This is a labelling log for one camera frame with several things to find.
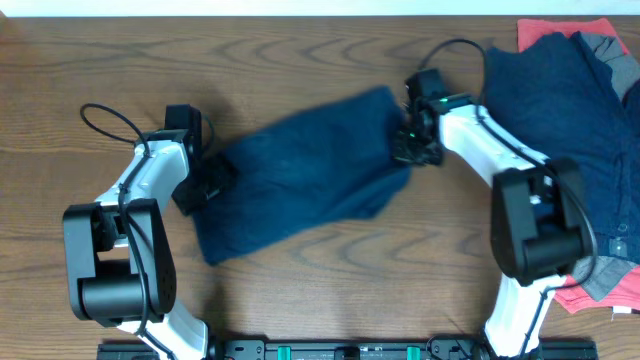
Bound left black cable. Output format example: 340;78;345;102
78;102;176;360

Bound right black cable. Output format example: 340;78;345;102
417;38;600;359

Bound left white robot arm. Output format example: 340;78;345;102
62;129;216;359

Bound black cable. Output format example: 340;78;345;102
417;38;600;359
78;102;176;360

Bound grey garment on pile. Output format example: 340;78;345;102
580;33;639;302

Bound navy blue shorts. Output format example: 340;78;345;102
192;86;410;265

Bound red garment on pile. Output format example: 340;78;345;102
517;18;639;314

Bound navy garment on pile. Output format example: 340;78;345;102
485;33;639;262

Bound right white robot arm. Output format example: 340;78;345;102
393;94;598;359

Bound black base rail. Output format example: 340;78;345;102
96;335;599;360

